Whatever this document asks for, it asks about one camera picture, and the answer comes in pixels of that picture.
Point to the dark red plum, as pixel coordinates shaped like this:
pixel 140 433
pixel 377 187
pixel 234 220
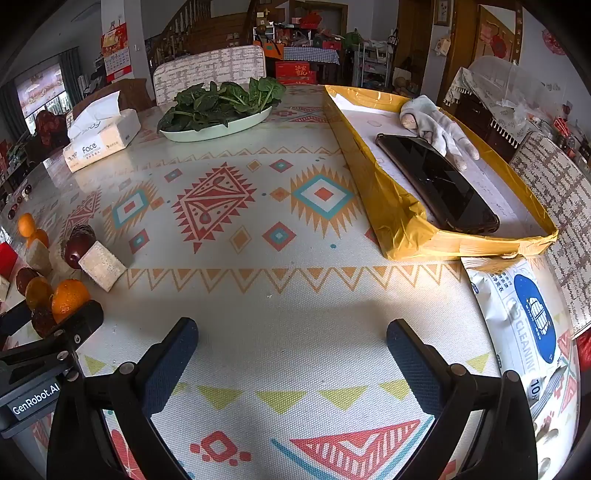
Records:
pixel 74 256
pixel 25 278

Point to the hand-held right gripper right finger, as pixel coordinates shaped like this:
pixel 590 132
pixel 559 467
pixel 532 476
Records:
pixel 415 364

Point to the wrinkled red date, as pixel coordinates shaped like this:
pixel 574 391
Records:
pixel 83 230
pixel 44 321

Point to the red round wall decoration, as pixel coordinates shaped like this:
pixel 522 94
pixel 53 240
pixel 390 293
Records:
pixel 551 42

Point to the black smartphone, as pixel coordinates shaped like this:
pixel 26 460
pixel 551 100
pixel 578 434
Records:
pixel 438 184

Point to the brown chair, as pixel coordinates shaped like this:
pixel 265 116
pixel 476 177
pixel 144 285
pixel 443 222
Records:
pixel 134 92

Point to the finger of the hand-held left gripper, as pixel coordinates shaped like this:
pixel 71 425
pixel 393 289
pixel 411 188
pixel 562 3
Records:
pixel 14 323
pixel 81 318

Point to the wall calendar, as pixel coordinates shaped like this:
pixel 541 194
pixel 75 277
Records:
pixel 115 50

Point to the white wet wipes pack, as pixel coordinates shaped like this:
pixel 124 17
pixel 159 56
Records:
pixel 508 323

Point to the dark red cloth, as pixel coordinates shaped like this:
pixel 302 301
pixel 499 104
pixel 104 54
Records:
pixel 46 127

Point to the grey storage cart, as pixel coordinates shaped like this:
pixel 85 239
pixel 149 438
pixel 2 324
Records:
pixel 374 62

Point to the stack of red gift boxes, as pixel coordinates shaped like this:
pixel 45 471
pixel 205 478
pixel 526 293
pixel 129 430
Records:
pixel 295 71

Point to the cabinet with white lace cloth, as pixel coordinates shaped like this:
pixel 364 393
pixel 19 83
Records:
pixel 466 87

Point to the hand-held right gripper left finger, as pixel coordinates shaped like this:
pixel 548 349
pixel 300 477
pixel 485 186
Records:
pixel 171 357

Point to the wooden staircase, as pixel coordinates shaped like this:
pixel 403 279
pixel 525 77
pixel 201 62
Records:
pixel 184 32

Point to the plate of green leaves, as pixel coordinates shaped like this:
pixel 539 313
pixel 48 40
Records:
pixel 217 104

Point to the yellow taped cardboard box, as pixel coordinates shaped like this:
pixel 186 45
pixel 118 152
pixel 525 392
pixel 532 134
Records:
pixel 392 221

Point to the grey glove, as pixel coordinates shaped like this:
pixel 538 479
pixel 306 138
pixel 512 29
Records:
pixel 434 122

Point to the pale green oval plate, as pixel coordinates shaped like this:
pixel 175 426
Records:
pixel 207 134

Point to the large orange tangerine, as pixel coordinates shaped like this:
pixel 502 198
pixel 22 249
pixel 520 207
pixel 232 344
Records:
pixel 69 299

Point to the framed wall picture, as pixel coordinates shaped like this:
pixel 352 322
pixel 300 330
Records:
pixel 442 11

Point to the small orange tangerine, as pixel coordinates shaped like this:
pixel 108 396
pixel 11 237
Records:
pixel 26 224
pixel 40 237
pixel 38 293

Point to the tissue box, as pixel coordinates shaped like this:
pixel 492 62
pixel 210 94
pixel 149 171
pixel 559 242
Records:
pixel 99 136

